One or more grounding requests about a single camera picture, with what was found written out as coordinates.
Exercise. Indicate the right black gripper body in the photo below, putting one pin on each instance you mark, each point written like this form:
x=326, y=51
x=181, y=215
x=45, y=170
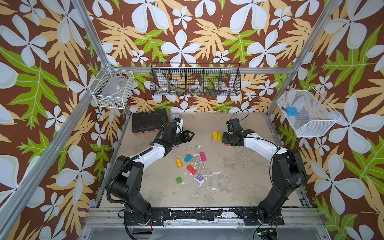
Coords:
x=229, y=139

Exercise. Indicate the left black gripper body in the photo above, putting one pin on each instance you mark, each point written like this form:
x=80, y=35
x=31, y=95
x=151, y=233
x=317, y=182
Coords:
x=177, y=139

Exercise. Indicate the yellow rectangular block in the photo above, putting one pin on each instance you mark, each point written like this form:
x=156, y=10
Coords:
x=219, y=136

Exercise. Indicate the yellow arch block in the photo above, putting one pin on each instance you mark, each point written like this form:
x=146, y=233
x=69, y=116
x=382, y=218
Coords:
x=215, y=135

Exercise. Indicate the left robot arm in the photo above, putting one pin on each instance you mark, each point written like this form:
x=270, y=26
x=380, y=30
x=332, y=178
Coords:
x=125, y=180

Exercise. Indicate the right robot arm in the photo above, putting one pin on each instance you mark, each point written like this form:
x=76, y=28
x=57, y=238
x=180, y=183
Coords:
x=286, y=171

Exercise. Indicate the teal block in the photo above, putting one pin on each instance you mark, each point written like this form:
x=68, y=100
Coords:
x=188, y=158

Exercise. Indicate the orange supermarket block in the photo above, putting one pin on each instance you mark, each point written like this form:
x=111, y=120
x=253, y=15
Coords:
x=179, y=163

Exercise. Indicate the magenta block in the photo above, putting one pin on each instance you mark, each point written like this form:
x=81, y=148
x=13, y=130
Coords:
x=203, y=157

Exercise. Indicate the red rectangular block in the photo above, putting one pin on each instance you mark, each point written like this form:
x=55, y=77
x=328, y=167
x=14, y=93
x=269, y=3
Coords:
x=191, y=169

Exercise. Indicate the green square block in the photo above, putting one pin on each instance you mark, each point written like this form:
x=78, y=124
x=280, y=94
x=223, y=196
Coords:
x=179, y=180

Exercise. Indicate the clear plastic cup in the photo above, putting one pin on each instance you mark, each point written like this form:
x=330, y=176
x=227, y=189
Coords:
x=174, y=116

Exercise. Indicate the black tool case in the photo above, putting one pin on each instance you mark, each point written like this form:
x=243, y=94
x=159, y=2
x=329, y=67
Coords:
x=148, y=121

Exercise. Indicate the purple number nine cube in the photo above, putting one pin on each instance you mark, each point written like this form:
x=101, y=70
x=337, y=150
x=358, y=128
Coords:
x=200, y=178

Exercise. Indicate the blue object in basket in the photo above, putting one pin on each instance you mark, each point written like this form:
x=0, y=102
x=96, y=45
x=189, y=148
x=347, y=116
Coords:
x=292, y=111

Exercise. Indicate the white mesh basket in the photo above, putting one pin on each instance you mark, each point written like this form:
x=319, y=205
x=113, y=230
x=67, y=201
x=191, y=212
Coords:
x=316, y=115

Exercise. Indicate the black wire basket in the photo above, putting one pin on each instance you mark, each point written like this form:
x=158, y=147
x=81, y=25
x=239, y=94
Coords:
x=208, y=79

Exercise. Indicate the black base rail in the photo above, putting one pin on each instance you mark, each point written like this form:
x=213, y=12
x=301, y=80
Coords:
x=247, y=215

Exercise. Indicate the white wire basket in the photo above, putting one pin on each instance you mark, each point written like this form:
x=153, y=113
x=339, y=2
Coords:
x=112, y=87

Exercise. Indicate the aluminium frame structure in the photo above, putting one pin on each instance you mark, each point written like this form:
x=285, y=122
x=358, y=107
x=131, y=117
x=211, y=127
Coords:
x=18, y=201

